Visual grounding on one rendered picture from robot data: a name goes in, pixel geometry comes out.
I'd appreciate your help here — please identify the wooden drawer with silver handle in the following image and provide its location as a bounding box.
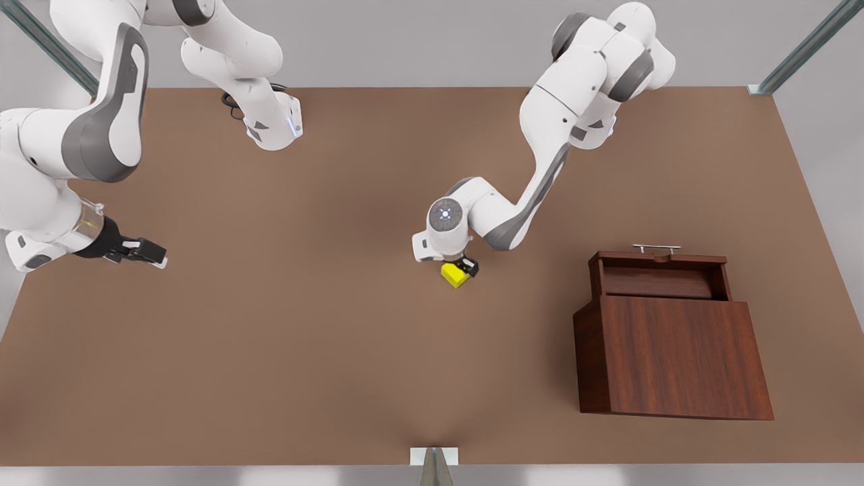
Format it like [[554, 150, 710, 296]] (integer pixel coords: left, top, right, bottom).
[[588, 244, 732, 302]]

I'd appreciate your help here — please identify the silver frame post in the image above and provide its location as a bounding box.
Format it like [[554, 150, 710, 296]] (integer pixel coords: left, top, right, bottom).
[[410, 446, 460, 486], [747, 0, 864, 96], [0, 0, 101, 97]]

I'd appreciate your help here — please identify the black cable loop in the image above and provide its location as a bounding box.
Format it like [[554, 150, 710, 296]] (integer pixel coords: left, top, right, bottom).
[[221, 82, 288, 123]]

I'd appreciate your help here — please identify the yellow square block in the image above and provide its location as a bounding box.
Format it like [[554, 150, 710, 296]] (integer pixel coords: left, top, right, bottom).
[[441, 262, 472, 290]]

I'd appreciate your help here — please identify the dark wooden cabinet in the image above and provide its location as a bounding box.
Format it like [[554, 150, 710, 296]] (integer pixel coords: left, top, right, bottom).
[[573, 295, 776, 421]]

